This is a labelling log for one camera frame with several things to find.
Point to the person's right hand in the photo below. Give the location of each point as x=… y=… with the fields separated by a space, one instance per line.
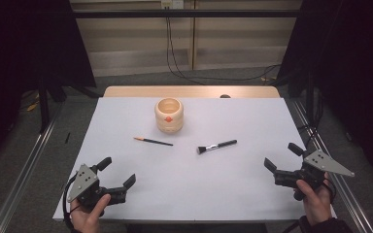
x=315 y=200

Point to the small black stick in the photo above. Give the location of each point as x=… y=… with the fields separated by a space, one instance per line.
x=67 y=138

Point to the white table mat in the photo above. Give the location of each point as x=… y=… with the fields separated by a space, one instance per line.
x=207 y=187

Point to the black makeup brush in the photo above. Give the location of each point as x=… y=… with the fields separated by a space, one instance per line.
x=217 y=146

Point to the cream wooden cup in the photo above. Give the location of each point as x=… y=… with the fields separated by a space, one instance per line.
x=169 y=118

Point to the metal floor rail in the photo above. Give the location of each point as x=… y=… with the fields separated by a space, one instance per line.
x=22 y=165
x=340 y=181

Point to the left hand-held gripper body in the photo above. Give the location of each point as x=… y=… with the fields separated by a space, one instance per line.
x=87 y=189

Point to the white wall socket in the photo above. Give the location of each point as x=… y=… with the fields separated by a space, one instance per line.
x=172 y=4

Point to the person's left hand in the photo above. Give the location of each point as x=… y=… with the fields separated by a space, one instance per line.
x=87 y=216

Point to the black horizontal bar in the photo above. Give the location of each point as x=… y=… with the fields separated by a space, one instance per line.
x=184 y=13

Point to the black metal stand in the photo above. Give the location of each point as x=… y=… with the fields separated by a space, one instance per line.
x=43 y=100

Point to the dark pencil with orange tip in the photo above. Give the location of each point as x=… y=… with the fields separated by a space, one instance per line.
x=153 y=141

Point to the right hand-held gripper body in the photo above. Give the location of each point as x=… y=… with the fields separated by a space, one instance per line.
x=314 y=170

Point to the black curtain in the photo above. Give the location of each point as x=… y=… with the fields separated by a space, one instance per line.
x=353 y=64
x=19 y=48

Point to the dark table grommet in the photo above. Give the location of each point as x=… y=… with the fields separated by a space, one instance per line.
x=225 y=96

